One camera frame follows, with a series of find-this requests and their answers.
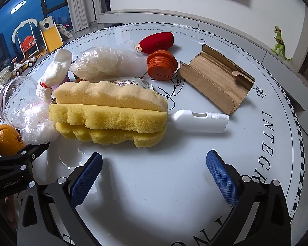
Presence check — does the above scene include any white sock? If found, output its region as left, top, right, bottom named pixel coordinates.
left=37, top=49, right=73, bottom=100

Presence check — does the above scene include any green dinosaur toy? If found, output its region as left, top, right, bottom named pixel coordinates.
left=271, top=26, right=292, bottom=62

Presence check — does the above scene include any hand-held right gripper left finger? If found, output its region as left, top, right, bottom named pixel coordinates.
left=17, top=152, right=103, bottom=246

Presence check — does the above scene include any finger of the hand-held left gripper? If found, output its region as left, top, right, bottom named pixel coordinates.
left=0, top=143, right=50, bottom=177

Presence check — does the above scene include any toy swing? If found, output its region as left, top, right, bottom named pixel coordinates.
left=11, top=18, right=41, bottom=57

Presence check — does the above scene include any yellow sponge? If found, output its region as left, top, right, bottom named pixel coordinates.
left=49, top=80, right=168, bottom=148

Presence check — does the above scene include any orange plastic screw cap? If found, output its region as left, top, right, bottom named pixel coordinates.
left=147, top=50, right=179, bottom=82

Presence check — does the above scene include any clear plastic bag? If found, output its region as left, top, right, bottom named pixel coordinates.
left=70, top=47, right=151, bottom=81

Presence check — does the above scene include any silver snack wrapper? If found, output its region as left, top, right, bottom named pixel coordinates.
left=100, top=78, right=154, bottom=91

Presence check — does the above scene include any brown cardboard piece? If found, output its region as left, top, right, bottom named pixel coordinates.
left=177, top=44, right=255, bottom=115

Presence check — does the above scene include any black thread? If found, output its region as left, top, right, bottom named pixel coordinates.
left=141, top=72, right=185, bottom=113

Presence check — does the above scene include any red velvet box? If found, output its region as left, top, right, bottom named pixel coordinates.
left=139, top=30, right=174, bottom=54

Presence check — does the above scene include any white plastic handle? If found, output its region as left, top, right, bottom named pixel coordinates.
left=169, top=109, right=229, bottom=134

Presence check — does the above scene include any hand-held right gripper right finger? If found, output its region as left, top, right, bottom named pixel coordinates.
left=207, top=150, right=292, bottom=246

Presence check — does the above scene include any white basket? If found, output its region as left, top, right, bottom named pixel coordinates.
left=0, top=67, right=12, bottom=93

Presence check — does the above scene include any orange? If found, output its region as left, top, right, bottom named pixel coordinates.
left=0, top=124, right=25, bottom=156

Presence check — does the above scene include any toy car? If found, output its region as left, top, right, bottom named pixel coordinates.
left=14, top=56, right=38, bottom=77

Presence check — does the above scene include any grey curtain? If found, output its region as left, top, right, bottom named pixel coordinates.
left=65, top=0, right=109, bottom=32

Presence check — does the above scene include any yellow toy slide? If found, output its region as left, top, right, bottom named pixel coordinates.
left=38, top=16, right=74, bottom=54

